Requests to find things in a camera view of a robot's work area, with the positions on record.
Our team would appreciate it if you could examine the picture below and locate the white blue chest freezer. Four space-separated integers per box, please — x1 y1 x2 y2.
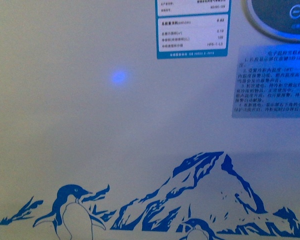
0 0 300 240

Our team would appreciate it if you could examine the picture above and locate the blue energy efficiency label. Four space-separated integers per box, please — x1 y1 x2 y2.
155 0 232 59

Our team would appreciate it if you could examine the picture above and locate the grey instruction sticker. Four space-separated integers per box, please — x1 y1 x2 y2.
232 44 300 118

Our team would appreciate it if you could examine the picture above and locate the oval temperature control panel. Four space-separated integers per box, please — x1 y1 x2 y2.
244 0 300 43

